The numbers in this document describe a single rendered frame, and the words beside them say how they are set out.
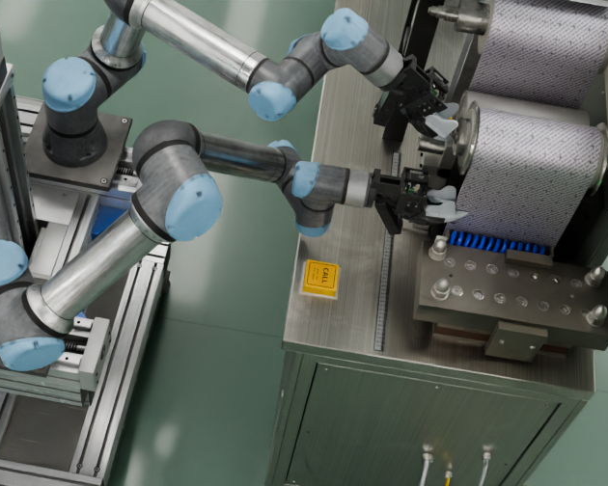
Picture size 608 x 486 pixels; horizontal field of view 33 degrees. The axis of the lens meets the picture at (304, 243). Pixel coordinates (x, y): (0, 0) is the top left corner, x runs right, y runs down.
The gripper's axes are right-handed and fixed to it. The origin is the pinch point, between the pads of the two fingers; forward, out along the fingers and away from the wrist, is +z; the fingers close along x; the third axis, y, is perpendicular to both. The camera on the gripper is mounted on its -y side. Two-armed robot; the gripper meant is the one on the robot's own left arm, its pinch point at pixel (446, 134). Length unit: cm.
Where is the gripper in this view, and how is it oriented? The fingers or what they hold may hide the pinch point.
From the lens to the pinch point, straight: 205.0
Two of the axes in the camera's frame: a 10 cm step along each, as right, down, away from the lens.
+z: 6.9, 4.9, 5.4
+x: 1.2, -8.1, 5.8
